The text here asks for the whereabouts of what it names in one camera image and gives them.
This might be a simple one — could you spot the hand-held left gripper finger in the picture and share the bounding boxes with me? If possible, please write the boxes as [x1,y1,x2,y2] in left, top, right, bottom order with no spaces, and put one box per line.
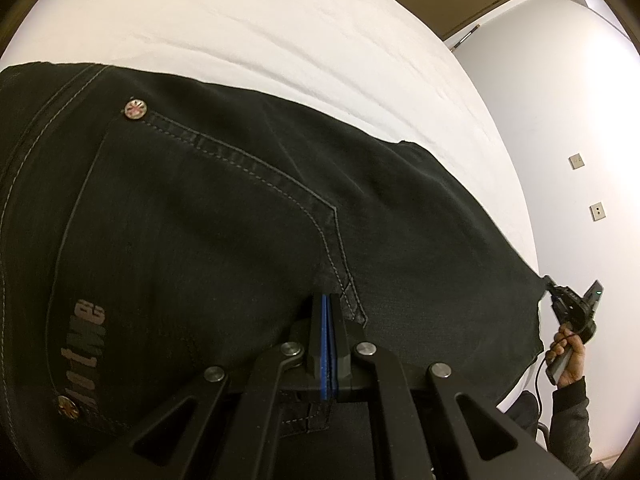
[65,294,328,480]
[327,294,576,480]

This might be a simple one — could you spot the person's right hand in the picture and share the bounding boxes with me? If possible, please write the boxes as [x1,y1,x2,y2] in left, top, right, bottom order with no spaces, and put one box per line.
[555,322,587,389]

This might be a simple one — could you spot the bed with white sheet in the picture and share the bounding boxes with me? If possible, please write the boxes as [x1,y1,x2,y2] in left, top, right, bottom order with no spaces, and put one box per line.
[0,0,541,413]

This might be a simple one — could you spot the black denim pants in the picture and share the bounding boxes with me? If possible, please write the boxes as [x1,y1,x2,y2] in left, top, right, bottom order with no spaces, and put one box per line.
[0,61,547,480]

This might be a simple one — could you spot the person's right forearm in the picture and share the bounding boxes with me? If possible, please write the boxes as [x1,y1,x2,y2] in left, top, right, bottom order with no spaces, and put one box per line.
[550,376,615,480]

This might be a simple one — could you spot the dark cloth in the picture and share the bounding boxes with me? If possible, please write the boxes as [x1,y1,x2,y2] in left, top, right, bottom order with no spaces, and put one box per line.
[509,391,544,433]

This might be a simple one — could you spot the metal bar beside door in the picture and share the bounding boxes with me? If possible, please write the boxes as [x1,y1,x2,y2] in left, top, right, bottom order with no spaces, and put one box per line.
[450,25,481,51]

